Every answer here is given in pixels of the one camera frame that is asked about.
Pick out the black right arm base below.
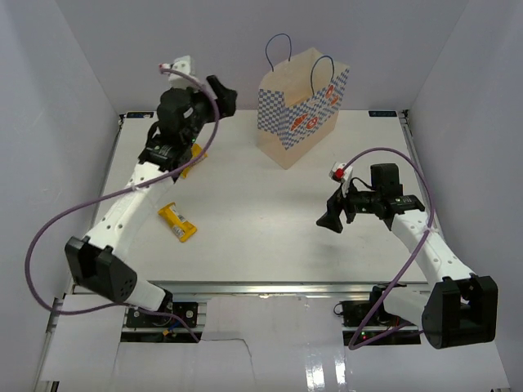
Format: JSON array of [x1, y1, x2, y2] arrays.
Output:
[[333, 301, 421, 346]]

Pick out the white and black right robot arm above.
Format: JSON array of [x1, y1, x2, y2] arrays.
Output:
[[316, 163, 498, 349]]

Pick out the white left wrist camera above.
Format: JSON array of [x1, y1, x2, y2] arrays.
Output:
[[159, 55, 199, 89]]

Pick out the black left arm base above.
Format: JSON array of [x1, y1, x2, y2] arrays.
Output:
[[125, 302, 199, 331]]

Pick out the checkered paper bag blue handles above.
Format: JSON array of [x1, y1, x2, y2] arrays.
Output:
[[257, 33, 350, 169]]

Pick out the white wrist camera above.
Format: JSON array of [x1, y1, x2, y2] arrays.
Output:
[[329, 162, 353, 197], [159, 55, 199, 89]]

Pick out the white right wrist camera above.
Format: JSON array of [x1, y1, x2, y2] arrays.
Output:
[[329, 162, 353, 197]]

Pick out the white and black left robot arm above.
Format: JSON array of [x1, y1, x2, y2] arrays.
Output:
[[65, 75, 238, 326]]

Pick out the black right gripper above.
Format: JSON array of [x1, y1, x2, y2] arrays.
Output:
[[317, 177, 382, 233]]

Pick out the yellow snack bar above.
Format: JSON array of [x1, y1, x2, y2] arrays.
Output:
[[181, 143, 208, 179], [158, 203, 198, 243]]

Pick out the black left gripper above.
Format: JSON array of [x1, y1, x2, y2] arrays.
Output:
[[183, 76, 236, 145]]

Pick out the yellow snack bar top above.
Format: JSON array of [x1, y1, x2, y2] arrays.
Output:
[[181, 143, 208, 179]]

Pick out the yellow snack bar bottom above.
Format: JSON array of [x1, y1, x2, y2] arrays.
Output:
[[158, 203, 198, 243]]

